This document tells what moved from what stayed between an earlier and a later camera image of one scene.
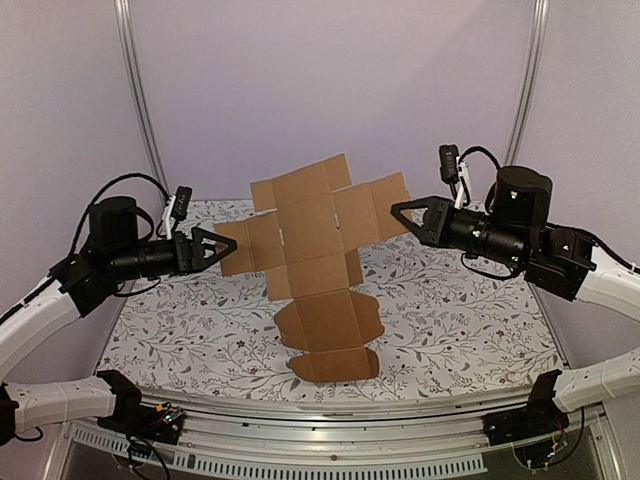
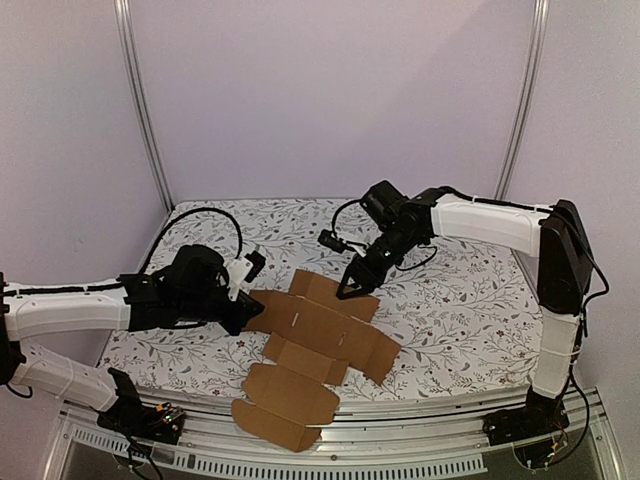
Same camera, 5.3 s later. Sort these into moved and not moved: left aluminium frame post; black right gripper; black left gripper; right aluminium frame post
Moved: black right gripper; black left gripper
Not moved: right aluminium frame post; left aluminium frame post
